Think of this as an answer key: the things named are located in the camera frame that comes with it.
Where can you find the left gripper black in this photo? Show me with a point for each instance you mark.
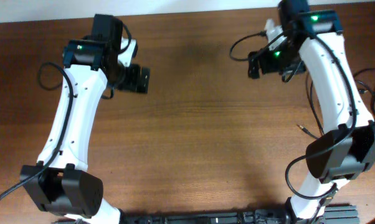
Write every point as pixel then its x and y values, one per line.
pixel 133 83

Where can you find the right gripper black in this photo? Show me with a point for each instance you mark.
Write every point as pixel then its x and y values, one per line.
pixel 268 66

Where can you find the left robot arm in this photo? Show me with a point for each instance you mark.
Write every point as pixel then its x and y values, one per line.
pixel 59 182

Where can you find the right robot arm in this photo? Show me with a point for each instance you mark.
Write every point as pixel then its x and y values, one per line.
pixel 313 42

